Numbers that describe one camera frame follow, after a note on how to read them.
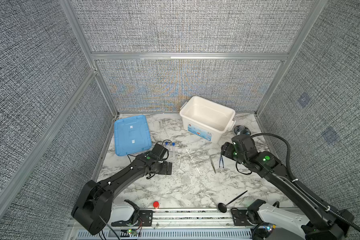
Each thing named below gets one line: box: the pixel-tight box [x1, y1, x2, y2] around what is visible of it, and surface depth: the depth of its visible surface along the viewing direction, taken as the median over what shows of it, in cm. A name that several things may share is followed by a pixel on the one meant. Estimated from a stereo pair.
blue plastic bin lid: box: [114, 114, 152, 156], surface depth 111 cm
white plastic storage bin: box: [179, 95, 236, 144], surface depth 106 cm
